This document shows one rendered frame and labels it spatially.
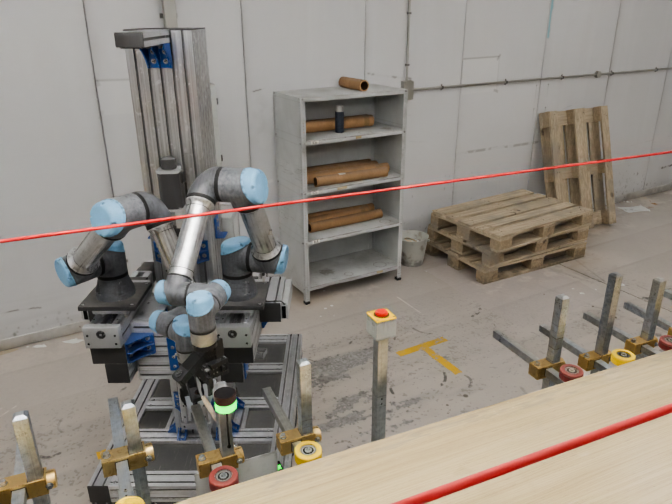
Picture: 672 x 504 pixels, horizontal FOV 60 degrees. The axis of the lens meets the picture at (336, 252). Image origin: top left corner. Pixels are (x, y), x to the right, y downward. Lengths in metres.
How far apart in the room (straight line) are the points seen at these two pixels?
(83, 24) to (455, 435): 3.22
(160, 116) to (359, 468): 1.46
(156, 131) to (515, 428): 1.66
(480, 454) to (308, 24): 3.45
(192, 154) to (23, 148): 1.91
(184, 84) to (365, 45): 2.68
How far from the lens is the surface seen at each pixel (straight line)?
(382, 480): 1.72
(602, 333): 2.52
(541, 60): 6.12
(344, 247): 5.06
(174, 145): 2.38
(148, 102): 2.38
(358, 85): 4.38
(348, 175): 4.40
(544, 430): 1.97
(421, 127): 5.23
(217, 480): 1.74
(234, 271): 2.29
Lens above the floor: 2.08
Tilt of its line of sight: 22 degrees down
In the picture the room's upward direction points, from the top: straight up
